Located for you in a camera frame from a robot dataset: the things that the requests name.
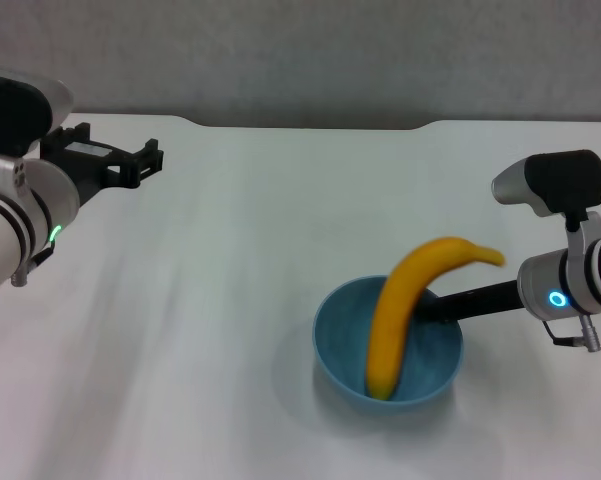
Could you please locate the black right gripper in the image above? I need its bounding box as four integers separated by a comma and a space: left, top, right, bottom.
415, 279, 523, 324

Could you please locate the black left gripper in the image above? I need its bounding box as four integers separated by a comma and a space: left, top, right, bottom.
39, 121, 165, 210

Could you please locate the yellow banana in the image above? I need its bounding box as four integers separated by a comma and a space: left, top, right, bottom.
364, 235, 507, 402

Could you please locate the blue ceramic bowl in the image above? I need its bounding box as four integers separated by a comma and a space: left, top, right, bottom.
312, 274, 465, 414

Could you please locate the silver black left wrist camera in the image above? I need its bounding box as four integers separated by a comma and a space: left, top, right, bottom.
0, 69, 76, 165

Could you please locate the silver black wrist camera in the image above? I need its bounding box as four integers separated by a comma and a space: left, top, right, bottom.
490, 148, 601, 232
0, 69, 76, 165

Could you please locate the left wrist cable with plug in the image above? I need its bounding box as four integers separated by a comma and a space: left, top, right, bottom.
10, 238, 57, 289

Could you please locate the wrist cable with plug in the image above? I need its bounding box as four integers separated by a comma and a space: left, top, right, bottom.
541, 313, 601, 355
10, 238, 57, 289

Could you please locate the right wrist cable with plug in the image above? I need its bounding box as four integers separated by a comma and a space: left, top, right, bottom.
541, 313, 601, 355

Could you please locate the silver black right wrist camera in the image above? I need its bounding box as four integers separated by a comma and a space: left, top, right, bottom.
490, 148, 601, 232

